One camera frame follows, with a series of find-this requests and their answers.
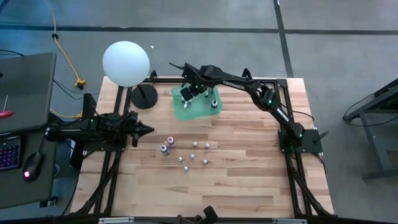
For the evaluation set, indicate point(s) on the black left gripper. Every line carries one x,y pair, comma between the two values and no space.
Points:
133,130

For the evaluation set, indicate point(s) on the large black-capped colouring bottle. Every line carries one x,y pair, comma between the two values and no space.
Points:
214,104

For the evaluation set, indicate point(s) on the large purple-capped colouring bottle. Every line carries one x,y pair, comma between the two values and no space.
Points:
163,148

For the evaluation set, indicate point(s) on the black upright bracket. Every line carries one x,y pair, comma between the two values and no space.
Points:
89,100

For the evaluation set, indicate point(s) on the backlit keyboard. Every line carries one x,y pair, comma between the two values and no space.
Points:
9,155

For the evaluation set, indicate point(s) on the black aluminium table frame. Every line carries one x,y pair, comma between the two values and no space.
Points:
161,80

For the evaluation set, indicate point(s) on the silver aluminium bracket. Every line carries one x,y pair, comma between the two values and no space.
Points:
289,221
115,220

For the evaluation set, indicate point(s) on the black frame clamp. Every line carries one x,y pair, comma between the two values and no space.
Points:
153,75
247,74

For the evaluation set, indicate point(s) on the white globe lamp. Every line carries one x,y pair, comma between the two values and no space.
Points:
126,63

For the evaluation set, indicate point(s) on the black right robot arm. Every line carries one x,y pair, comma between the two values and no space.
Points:
236,83

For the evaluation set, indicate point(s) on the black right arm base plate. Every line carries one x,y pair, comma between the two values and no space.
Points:
311,141

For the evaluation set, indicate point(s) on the dark grey laptop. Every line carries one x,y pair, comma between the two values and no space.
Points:
28,90

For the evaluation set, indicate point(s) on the dark grey side desk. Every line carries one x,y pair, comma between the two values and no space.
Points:
31,193

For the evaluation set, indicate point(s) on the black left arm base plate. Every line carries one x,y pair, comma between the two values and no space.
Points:
99,147

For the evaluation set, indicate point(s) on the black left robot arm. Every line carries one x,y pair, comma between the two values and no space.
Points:
77,127

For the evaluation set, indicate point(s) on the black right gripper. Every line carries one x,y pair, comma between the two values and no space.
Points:
197,79

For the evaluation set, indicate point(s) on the black computer mouse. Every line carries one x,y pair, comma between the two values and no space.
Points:
32,166

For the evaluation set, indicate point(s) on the large pink-capped colouring bottle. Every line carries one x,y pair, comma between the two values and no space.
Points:
170,140

